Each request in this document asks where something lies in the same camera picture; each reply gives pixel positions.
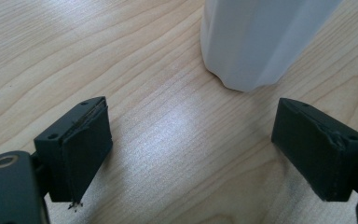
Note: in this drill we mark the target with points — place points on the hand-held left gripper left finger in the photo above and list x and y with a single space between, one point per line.
80 155

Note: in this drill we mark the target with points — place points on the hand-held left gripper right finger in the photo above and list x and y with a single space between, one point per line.
313 149

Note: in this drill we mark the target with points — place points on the white pump bottle blue cap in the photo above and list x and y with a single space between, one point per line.
254 40

